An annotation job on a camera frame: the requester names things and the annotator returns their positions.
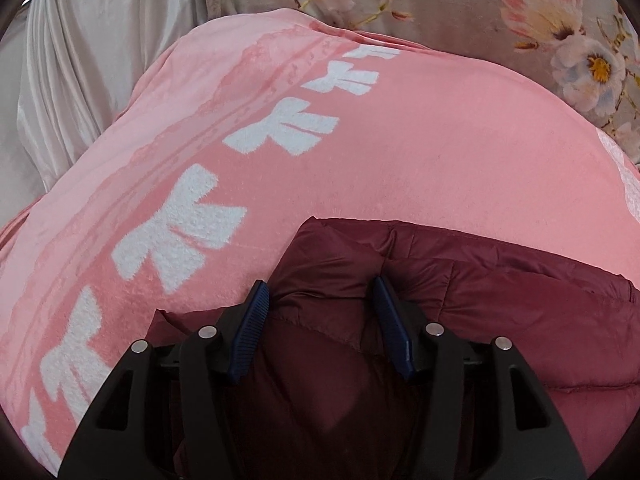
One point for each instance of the grey floral cloth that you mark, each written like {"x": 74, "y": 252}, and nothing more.
{"x": 450, "y": 5}

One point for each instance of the maroon puffer jacket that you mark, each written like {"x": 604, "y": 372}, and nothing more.
{"x": 500, "y": 285}

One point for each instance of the white satin curtain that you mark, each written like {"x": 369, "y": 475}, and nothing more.
{"x": 85, "y": 60}

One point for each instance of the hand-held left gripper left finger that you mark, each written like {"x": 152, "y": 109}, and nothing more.
{"x": 250, "y": 330}

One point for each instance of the pink blanket with white print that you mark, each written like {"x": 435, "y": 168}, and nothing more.
{"x": 425, "y": 150}

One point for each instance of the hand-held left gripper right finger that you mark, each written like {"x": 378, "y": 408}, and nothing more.
{"x": 392, "y": 330}

